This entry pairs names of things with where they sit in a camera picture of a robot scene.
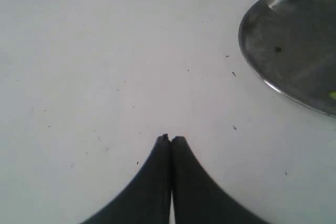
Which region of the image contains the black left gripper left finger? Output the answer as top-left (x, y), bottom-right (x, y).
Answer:
top-left (84, 134), bottom-right (171, 224)

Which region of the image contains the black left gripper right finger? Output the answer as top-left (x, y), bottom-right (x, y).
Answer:
top-left (171, 136), bottom-right (266, 223)

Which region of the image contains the round steel plate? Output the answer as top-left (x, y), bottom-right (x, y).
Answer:
top-left (238, 0), bottom-right (335, 117)

